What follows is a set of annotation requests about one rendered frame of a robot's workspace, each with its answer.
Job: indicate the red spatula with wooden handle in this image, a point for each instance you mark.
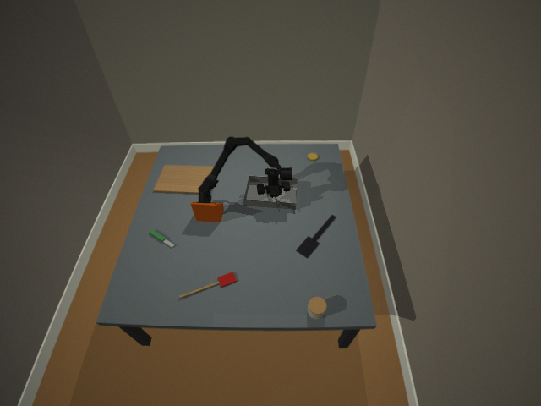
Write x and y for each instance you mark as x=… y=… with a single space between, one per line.
x=223 y=280

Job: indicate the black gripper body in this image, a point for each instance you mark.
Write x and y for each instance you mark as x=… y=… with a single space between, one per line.
x=261 y=188

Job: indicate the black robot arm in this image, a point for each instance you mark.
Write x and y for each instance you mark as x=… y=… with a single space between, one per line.
x=230 y=144

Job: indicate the grey canister with brown lid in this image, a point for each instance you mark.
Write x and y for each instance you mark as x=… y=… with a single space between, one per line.
x=316 y=308

